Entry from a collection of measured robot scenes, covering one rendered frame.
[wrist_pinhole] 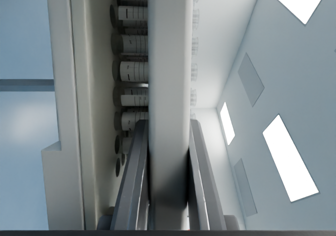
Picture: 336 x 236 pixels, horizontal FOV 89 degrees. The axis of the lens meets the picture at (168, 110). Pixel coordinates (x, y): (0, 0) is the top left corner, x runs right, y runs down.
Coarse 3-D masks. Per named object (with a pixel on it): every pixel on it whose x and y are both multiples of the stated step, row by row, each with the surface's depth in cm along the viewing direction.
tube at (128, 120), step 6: (114, 114) 12; (120, 114) 12; (126, 114) 12; (132, 114) 12; (138, 114) 12; (144, 114) 12; (192, 114) 12; (114, 120) 12; (120, 120) 12; (126, 120) 12; (132, 120) 12; (114, 126) 12; (120, 126) 12; (126, 126) 12; (132, 126) 12
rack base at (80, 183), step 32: (64, 0) 7; (96, 0) 8; (64, 32) 7; (96, 32) 8; (64, 64) 7; (96, 64) 9; (64, 96) 8; (96, 96) 9; (64, 128) 8; (96, 128) 9; (64, 160) 8; (96, 160) 9; (64, 192) 8; (96, 192) 9; (64, 224) 8; (96, 224) 9
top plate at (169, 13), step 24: (168, 0) 7; (168, 24) 7; (168, 48) 7; (168, 72) 8; (168, 96) 8; (168, 120) 8; (168, 144) 8; (168, 168) 8; (168, 192) 8; (168, 216) 9
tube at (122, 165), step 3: (117, 159) 13; (120, 159) 13; (123, 159) 13; (117, 162) 12; (120, 162) 12; (123, 162) 12; (117, 165) 12; (120, 165) 12; (123, 165) 12; (117, 168) 12; (120, 168) 12; (123, 168) 12; (117, 171) 12; (120, 171) 12; (117, 174) 12; (120, 174) 12
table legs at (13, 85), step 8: (0, 80) 74; (8, 80) 74; (16, 80) 74; (24, 80) 74; (32, 80) 74; (40, 80) 74; (48, 80) 75; (0, 88) 74; (8, 88) 74; (16, 88) 74; (24, 88) 74; (32, 88) 74; (40, 88) 74; (48, 88) 74
